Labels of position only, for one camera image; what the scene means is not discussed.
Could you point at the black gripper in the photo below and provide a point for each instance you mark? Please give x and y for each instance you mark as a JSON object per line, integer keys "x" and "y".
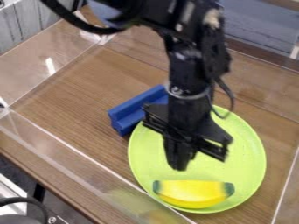
{"x": 189, "y": 129}

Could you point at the yellow toy banana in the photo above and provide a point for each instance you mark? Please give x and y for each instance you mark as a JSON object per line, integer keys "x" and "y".
{"x": 193, "y": 194}

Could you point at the green round plate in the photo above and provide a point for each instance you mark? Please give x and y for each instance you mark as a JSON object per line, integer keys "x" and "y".
{"x": 237, "y": 177}

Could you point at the blue plastic block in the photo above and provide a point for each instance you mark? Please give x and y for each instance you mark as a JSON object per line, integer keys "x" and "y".
{"x": 128, "y": 114}

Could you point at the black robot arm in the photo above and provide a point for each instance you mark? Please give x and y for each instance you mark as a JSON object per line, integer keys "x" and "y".
{"x": 192, "y": 28}

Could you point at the clear acrylic enclosure wall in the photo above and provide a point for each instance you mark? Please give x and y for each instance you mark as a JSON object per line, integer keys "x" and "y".
{"x": 61, "y": 81}

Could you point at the clear acrylic corner bracket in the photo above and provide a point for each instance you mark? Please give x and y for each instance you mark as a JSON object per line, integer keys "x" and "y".
{"x": 100, "y": 39}

